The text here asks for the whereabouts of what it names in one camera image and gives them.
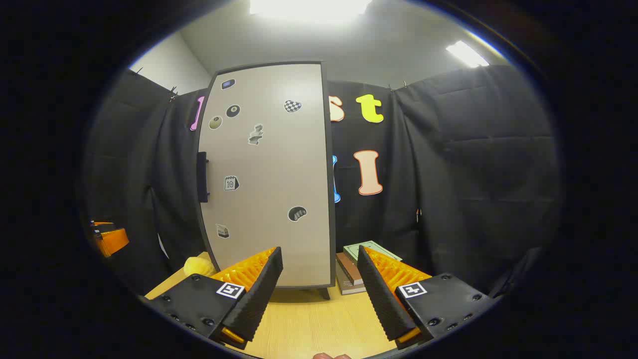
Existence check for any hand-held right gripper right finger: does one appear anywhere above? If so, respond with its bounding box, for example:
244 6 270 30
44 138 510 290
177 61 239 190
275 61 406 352
356 245 499 350

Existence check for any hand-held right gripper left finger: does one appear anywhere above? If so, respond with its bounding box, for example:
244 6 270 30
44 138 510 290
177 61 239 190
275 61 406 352
141 246 284 350

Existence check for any grey cabinet door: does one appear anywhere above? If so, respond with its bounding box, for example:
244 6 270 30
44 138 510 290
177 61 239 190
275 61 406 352
199 64 330 288

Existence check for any grey cabinet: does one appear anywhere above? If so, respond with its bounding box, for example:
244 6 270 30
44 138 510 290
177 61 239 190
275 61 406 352
197 61 337 301

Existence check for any grey book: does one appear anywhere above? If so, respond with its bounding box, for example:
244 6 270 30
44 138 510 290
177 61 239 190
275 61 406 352
335 259 367 296

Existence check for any brown book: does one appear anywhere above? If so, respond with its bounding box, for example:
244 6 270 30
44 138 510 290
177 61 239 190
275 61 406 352
336 252 364 286

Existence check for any pale yellow round bun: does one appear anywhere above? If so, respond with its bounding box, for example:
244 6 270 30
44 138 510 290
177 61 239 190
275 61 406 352
183 256 216 278

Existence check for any black backdrop cloth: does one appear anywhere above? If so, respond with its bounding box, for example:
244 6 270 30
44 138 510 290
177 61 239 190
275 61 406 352
82 64 561 295

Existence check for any narrow ceiling light strip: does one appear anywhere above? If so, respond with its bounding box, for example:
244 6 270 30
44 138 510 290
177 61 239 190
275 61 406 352
446 41 490 68

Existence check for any wide ceiling light panel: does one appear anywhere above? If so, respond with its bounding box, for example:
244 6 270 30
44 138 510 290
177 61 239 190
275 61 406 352
249 0 372 20

